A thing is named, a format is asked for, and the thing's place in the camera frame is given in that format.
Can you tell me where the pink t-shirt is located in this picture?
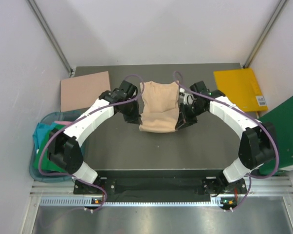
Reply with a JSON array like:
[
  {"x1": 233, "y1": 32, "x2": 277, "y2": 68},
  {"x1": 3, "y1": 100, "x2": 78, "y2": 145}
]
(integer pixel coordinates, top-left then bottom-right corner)
[{"x1": 54, "y1": 120, "x2": 71, "y2": 125}]

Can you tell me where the beige t-shirt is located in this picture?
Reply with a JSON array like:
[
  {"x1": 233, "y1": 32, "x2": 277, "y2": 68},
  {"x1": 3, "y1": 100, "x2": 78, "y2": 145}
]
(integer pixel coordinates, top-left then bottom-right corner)
[{"x1": 139, "y1": 81, "x2": 179, "y2": 133}]

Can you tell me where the teal plastic basket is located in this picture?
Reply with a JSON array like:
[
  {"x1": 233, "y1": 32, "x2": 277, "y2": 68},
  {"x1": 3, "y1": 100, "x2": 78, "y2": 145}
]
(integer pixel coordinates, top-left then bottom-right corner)
[{"x1": 29, "y1": 110, "x2": 82, "y2": 183}]

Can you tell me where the left corner aluminium post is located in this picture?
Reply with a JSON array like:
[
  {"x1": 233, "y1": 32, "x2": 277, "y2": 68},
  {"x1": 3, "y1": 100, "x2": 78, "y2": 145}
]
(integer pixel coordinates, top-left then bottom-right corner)
[{"x1": 26, "y1": 0, "x2": 74, "y2": 76}]

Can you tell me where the yellow board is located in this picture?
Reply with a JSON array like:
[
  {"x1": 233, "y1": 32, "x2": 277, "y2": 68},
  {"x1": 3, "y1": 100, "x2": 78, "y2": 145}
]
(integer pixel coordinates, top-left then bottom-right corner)
[{"x1": 214, "y1": 68, "x2": 268, "y2": 112}]

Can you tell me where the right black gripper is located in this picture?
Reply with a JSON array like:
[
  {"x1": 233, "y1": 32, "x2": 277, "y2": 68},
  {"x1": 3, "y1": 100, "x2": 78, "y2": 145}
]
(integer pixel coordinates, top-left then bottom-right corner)
[{"x1": 176, "y1": 102, "x2": 207, "y2": 130}]

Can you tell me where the aluminium frame rail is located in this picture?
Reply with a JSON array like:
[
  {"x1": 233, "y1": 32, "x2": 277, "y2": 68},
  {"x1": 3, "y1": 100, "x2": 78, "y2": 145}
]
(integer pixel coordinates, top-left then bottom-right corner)
[{"x1": 21, "y1": 171, "x2": 293, "y2": 234}]

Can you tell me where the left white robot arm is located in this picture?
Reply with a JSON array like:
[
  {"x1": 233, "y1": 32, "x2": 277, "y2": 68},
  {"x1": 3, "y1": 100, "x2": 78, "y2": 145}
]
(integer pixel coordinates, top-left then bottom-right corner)
[{"x1": 47, "y1": 80, "x2": 141, "y2": 194}]

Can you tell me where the pink cardboard board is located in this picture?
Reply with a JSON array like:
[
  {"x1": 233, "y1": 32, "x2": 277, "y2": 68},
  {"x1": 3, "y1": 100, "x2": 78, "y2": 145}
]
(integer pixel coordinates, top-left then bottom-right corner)
[{"x1": 60, "y1": 71, "x2": 110, "y2": 112}]

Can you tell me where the blue t-shirt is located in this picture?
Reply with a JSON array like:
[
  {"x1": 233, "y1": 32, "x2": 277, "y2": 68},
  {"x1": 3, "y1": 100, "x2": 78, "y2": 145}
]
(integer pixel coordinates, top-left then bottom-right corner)
[{"x1": 33, "y1": 122, "x2": 64, "y2": 151}]

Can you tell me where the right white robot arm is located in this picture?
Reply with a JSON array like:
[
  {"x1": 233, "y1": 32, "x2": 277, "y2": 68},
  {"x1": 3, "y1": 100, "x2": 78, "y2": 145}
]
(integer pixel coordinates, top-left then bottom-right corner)
[{"x1": 176, "y1": 81, "x2": 279, "y2": 193}]

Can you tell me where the corner aluminium post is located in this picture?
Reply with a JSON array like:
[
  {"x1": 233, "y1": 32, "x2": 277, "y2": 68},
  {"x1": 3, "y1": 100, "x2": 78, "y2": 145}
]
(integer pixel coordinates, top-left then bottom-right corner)
[
  {"x1": 241, "y1": 0, "x2": 289, "y2": 69},
  {"x1": 26, "y1": 0, "x2": 74, "y2": 76}
]

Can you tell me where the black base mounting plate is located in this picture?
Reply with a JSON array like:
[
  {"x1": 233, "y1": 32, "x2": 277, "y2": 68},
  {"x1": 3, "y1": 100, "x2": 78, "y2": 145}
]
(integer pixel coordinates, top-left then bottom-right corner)
[{"x1": 73, "y1": 169, "x2": 247, "y2": 202}]

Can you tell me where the green t-shirt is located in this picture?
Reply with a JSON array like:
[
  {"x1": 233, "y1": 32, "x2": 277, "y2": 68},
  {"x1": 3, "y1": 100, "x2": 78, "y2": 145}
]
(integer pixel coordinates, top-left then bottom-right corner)
[{"x1": 34, "y1": 132, "x2": 65, "y2": 173}]

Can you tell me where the right corner aluminium post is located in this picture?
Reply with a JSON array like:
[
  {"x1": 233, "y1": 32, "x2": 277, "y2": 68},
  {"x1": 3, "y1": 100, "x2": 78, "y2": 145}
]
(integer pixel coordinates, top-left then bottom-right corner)
[{"x1": 241, "y1": 0, "x2": 289, "y2": 69}]

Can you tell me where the green panel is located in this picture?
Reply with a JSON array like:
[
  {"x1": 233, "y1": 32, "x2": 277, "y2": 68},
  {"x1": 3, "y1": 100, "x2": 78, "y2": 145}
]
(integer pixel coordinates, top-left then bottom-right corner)
[{"x1": 259, "y1": 96, "x2": 293, "y2": 174}]

